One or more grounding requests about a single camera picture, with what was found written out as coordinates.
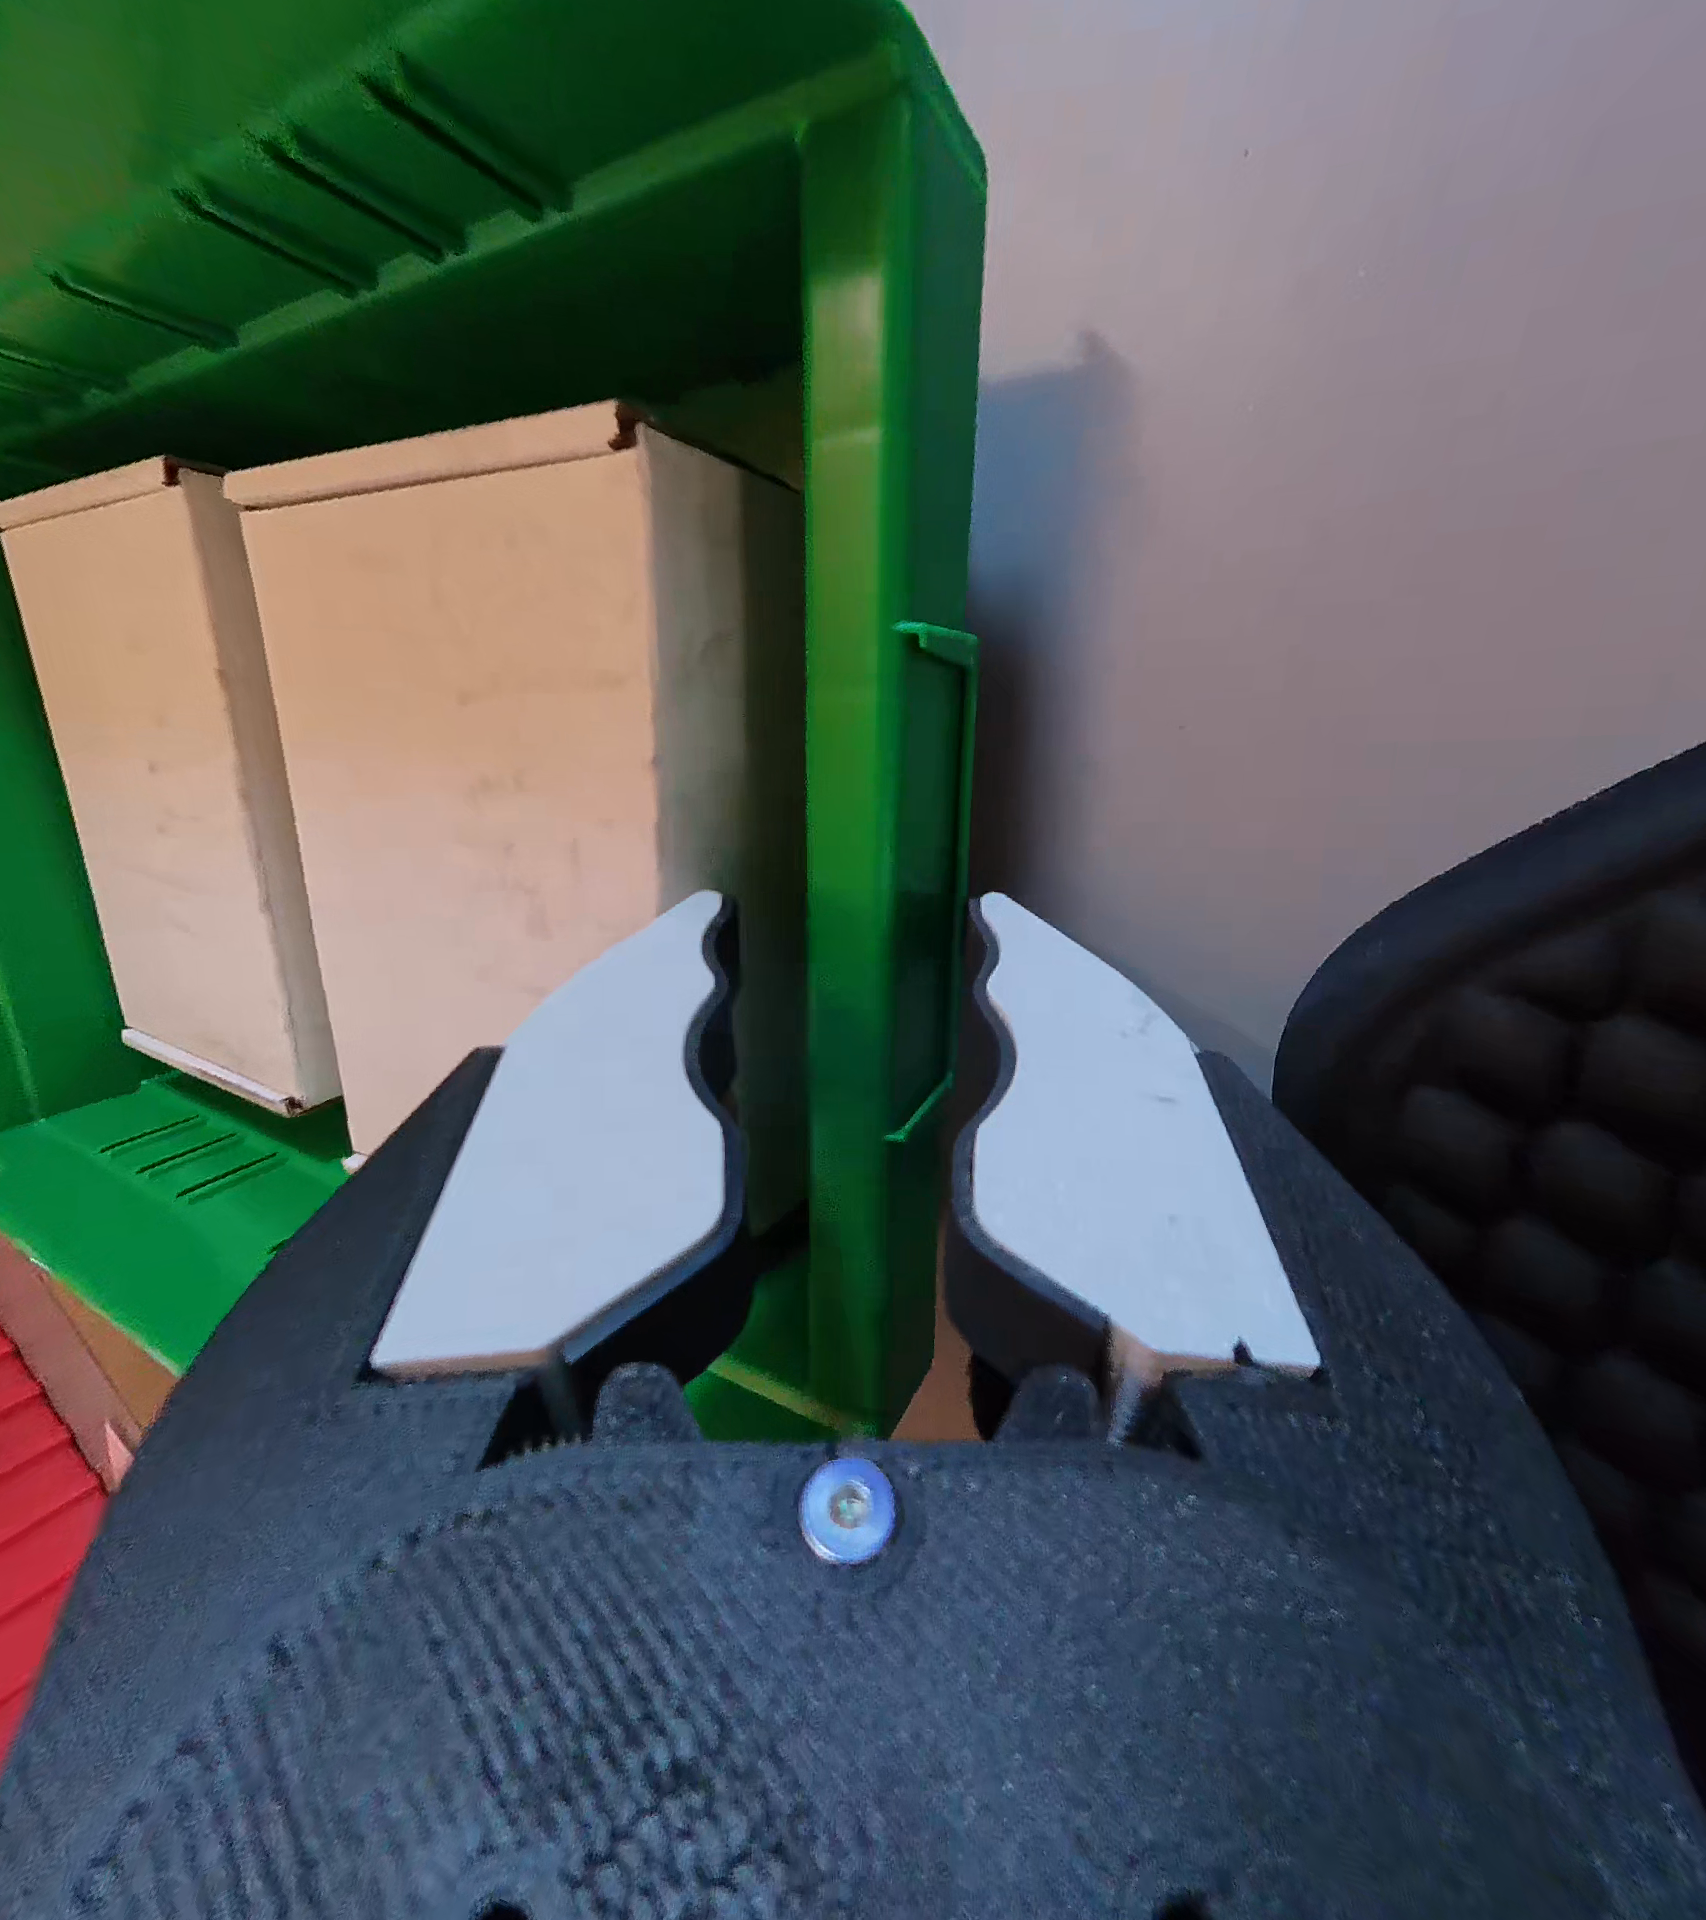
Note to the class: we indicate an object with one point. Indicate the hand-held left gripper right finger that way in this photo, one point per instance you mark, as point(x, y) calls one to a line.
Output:
point(1122, 1171)

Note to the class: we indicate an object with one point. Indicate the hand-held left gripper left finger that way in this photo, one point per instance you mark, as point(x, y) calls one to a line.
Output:
point(553, 1141)

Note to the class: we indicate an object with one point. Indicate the large brown cardboard box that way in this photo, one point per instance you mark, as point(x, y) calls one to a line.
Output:
point(463, 780)

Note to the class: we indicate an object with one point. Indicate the green plastic bin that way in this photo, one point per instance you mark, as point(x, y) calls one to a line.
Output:
point(883, 451)

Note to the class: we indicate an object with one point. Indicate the small brown cardboard box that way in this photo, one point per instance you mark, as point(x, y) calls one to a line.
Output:
point(149, 750)

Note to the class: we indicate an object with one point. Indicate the black foam-lined case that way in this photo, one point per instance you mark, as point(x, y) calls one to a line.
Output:
point(1589, 1201)

